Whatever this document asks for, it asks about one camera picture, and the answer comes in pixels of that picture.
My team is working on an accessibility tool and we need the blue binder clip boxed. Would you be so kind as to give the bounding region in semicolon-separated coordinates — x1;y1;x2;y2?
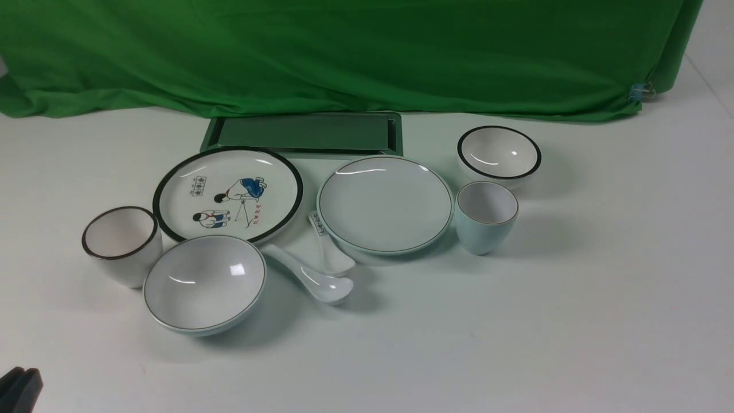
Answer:
627;82;657;103

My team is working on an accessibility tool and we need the large pale blue bowl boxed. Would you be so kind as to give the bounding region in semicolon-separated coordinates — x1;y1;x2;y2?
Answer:
142;235;267;337

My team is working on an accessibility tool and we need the white bowl with black rim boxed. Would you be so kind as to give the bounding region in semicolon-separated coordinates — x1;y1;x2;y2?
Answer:
456;125;542;190

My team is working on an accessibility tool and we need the white cup with black rim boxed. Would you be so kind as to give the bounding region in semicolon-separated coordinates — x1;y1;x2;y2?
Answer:
81;206;163;289

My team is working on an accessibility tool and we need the pale blue ceramic spoon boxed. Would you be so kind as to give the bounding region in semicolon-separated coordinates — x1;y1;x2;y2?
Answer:
259;244;354;305

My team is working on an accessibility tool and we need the pale blue plain plate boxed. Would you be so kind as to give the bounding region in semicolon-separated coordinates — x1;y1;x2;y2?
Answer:
315;156;454;256

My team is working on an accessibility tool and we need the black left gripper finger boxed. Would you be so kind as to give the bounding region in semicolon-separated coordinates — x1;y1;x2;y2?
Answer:
1;368;44;413

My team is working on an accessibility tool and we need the pale blue cup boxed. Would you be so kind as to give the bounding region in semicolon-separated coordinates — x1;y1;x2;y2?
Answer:
454;181;519;256

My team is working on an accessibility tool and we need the dark green rectangular tray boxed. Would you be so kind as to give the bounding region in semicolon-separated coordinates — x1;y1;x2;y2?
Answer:
200;112;403;157

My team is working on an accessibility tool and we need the green backdrop cloth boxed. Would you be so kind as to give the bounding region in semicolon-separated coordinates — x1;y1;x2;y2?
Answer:
1;1;702;122

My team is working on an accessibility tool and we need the white plate with cartoon print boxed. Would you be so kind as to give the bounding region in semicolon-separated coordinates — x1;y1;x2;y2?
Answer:
152;146;304;245

